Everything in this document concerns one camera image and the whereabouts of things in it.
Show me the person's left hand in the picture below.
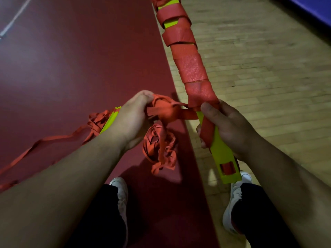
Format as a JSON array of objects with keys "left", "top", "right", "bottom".
[{"left": 106, "top": 90, "right": 155, "bottom": 153}]

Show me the black right trouser leg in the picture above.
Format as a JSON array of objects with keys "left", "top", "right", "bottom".
[{"left": 231, "top": 183, "right": 300, "bottom": 248}]

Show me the person's right hand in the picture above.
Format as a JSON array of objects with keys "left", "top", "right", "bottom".
[{"left": 196, "top": 99, "right": 260, "bottom": 164}]

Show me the white left shoe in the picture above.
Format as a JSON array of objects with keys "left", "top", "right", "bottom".
[{"left": 109, "top": 177, "right": 129, "bottom": 248}]

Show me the black trouser leg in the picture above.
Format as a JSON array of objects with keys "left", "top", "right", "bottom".
[
  {"left": 231, "top": 183, "right": 300, "bottom": 248},
  {"left": 64, "top": 184, "right": 127, "bottom": 248}
]

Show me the person's right forearm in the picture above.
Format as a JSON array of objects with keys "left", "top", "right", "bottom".
[{"left": 244, "top": 142, "right": 331, "bottom": 248}]

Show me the black left trouser leg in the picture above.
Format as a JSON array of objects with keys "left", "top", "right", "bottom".
[{"left": 64, "top": 184, "right": 127, "bottom": 248}]

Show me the white right shoe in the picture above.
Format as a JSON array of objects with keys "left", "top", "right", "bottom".
[{"left": 222, "top": 171, "right": 253, "bottom": 235}]

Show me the white shoe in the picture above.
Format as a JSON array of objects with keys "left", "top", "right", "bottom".
[
  {"left": 109, "top": 177, "right": 129, "bottom": 248},
  {"left": 222, "top": 171, "right": 253, "bottom": 235}
]

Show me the person's left forearm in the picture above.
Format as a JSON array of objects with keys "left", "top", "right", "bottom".
[{"left": 0, "top": 131, "right": 125, "bottom": 248}]

